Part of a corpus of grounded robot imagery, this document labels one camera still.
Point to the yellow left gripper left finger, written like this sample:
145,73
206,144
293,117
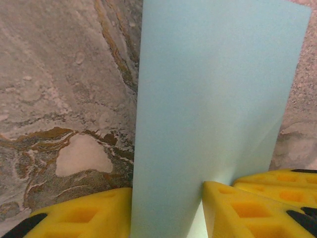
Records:
111,203

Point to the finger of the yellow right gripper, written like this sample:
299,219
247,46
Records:
272,179
299,198

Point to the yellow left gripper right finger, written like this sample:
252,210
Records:
223,223

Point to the light blue paper sheet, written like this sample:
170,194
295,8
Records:
198,99

